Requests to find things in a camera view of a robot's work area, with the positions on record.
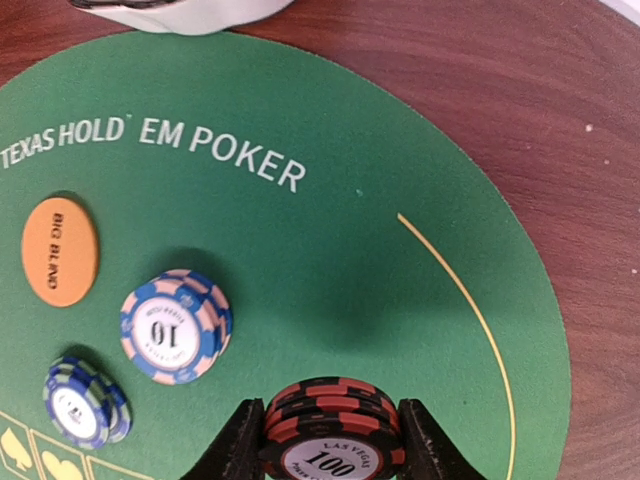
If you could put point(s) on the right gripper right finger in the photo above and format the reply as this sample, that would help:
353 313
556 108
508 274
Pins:
430 453

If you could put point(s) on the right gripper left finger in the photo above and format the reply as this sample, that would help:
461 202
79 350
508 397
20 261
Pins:
233 454

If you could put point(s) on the brown black chip top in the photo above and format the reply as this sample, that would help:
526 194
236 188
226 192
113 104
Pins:
332 428

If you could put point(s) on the white blue chip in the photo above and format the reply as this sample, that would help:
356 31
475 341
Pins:
175 326

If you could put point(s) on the green blue chip top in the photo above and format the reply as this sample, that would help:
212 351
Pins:
86 406

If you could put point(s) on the orange round button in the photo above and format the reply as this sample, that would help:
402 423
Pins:
60 251

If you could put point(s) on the round green poker mat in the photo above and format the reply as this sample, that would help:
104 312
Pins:
351 237

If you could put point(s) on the white lower bowl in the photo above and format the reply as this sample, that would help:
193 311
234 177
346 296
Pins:
185 17

